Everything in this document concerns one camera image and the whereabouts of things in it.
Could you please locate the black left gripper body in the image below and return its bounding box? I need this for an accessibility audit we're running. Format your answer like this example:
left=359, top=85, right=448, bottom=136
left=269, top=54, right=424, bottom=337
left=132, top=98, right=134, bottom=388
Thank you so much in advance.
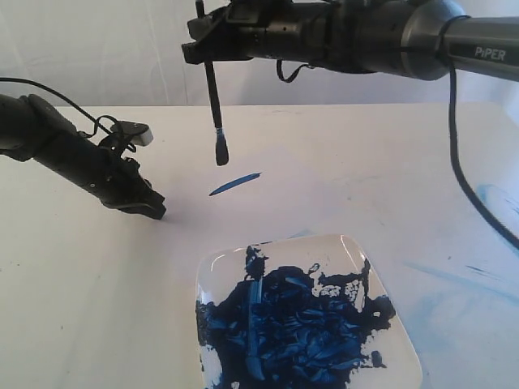
left=40, top=124, right=152, bottom=209

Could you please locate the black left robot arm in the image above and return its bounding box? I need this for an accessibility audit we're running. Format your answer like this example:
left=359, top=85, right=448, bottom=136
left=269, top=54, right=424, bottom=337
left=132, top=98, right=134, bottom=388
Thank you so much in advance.
left=1, top=94, right=166, bottom=220

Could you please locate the white backdrop cloth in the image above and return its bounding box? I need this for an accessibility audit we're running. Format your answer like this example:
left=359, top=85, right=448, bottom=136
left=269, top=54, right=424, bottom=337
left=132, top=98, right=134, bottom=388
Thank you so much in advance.
left=0, top=0, right=519, bottom=109

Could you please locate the white square paint plate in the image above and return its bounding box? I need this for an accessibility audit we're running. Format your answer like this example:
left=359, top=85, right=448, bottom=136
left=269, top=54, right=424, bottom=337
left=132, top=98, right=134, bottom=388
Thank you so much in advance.
left=195, top=234, right=422, bottom=388

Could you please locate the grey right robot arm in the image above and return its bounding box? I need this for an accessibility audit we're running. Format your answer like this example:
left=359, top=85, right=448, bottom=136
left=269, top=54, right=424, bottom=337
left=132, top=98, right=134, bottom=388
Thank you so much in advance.
left=182, top=1, right=518, bottom=81

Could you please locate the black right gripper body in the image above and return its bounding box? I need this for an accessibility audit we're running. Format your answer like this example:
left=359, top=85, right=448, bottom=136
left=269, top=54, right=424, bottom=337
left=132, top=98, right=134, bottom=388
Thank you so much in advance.
left=225, top=1, right=405, bottom=73

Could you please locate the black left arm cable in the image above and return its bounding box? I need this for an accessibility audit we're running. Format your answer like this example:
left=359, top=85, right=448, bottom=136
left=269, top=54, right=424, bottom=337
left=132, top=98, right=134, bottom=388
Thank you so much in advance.
left=0, top=76, right=137, bottom=163

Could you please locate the black paintbrush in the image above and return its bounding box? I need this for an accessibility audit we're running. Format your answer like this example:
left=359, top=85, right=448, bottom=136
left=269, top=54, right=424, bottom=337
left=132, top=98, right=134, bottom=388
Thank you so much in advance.
left=195, top=0, right=230, bottom=167

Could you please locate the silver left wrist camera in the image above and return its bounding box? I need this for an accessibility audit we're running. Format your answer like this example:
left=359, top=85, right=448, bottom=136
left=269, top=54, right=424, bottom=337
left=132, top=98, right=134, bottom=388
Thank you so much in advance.
left=110, top=121, right=153, bottom=147

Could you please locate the white paper sheet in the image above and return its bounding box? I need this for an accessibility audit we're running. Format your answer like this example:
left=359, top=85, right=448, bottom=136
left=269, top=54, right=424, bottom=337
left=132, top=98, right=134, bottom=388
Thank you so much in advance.
left=139, top=147, right=342, bottom=284

